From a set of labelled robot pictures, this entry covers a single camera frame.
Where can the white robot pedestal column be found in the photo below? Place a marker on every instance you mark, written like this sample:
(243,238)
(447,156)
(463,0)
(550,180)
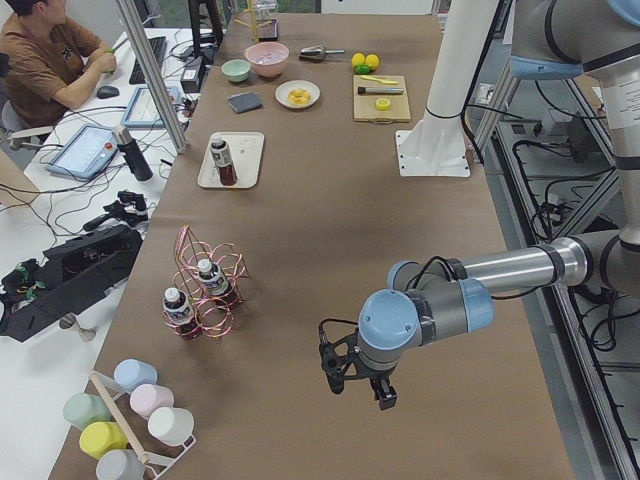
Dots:
(436,145)

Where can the bottle in rack rear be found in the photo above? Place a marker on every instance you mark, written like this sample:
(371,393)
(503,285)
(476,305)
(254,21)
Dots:
(215,282)

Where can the blue teach pendant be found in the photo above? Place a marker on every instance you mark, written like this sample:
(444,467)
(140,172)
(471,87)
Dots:
(141,111)
(86,154)

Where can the black thermos bottle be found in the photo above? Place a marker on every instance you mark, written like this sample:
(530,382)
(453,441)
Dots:
(132,153)

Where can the blue teach pendant far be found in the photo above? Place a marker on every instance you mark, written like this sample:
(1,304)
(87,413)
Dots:
(141,111)

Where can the bottle in rack front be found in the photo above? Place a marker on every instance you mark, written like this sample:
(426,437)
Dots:
(179,313)

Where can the yellow glazed donut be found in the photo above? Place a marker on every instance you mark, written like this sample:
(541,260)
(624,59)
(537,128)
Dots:
(299,97)

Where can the yellow cup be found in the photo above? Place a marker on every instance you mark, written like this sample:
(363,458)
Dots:
(99,438)

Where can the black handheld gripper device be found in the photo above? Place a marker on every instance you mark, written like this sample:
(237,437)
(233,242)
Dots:
(130,208)

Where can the green lime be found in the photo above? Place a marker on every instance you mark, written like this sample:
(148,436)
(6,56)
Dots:
(362,69)

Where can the yellow lemon half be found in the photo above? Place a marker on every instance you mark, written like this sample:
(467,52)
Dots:
(383,104)

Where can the blue teach pendant near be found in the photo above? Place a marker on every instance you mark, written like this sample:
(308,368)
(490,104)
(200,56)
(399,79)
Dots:
(86,154)

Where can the wooden mug tree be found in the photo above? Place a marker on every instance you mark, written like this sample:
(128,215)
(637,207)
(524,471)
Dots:
(261,18)

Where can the mint green bowl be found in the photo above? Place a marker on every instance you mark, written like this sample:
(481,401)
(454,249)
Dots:
(236,70)

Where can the metal ice scoop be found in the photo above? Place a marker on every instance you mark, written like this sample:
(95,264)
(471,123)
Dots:
(318,53)

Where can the wooden cutting board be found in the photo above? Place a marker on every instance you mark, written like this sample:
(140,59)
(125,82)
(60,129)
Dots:
(364,105)

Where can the white round plate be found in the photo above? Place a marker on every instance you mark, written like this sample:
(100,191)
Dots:
(282,91)

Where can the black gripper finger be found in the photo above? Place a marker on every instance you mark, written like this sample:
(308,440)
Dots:
(336,382)
(384,393)

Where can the pink bowl with ice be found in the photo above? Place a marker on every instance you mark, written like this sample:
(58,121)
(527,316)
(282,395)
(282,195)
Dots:
(268,59)

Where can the black equipment case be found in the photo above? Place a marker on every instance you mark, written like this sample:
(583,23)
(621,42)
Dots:
(76,275)

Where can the mint green cup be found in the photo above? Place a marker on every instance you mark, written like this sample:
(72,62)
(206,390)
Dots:
(83,409)

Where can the black computer mouse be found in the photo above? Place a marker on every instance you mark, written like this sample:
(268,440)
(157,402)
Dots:
(107,91)

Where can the yellow plastic knife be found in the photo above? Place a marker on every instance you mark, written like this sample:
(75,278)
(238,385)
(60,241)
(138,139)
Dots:
(380,80)

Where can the white cup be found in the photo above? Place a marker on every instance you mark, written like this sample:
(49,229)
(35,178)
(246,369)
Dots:
(173,426)

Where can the black handled knife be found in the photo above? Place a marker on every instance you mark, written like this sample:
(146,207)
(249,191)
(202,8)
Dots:
(363,90)

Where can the grey cup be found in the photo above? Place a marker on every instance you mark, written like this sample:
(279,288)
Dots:
(120,464)

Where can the copper wire bottle rack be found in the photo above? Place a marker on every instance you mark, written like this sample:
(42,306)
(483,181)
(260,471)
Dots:
(215,321)

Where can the dark drink bottle on tray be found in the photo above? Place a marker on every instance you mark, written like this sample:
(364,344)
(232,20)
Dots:
(222,159)

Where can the bottle in rack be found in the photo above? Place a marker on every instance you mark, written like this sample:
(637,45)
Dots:
(215,282)
(179,313)

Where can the aluminium frame post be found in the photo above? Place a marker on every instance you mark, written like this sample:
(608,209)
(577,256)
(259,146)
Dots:
(139,42)

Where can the light blue cup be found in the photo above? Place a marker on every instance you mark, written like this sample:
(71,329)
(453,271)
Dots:
(132,373)

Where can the pink cup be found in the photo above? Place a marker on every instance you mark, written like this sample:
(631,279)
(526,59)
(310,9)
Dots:
(147,398)

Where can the dark grey folded cloth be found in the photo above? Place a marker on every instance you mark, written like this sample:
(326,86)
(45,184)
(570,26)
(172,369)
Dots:
(245,102)

